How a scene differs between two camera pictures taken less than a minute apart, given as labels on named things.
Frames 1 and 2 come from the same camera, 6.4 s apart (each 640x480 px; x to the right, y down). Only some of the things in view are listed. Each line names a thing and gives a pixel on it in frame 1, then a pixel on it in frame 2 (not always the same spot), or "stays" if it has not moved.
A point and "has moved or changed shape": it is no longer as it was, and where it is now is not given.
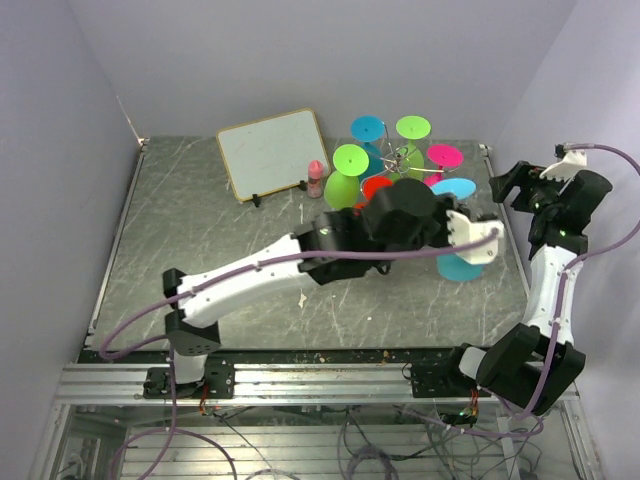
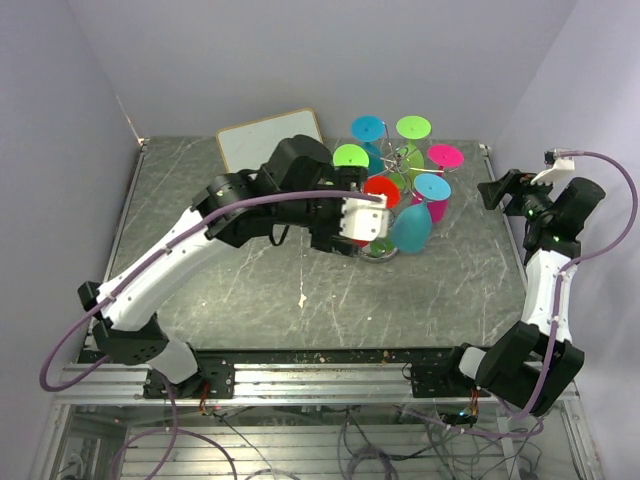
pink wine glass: x=443 y=156 stays
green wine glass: x=412 y=163 stays
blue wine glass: x=369 y=129 stays
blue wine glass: x=452 y=266 has moved or changed shape
